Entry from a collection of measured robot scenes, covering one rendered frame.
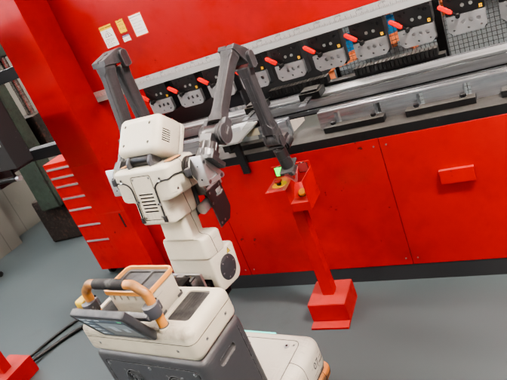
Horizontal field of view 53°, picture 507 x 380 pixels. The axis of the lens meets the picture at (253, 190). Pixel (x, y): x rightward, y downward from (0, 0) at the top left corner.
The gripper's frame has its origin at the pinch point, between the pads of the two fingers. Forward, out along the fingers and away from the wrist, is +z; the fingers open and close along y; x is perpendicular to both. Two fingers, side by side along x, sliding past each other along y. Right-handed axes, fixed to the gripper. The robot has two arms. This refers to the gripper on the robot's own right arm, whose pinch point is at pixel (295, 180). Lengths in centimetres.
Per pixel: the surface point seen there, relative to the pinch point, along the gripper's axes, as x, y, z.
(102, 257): 202, 41, 73
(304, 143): -0.2, 25.8, -1.2
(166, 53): 61, 53, -58
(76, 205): 198, 52, 27
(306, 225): 3.1, -5.4, 24.1
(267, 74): 10, 45, -33
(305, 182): -4.9, -1.1, 1.3
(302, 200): -1.1, -4.7, 8.6
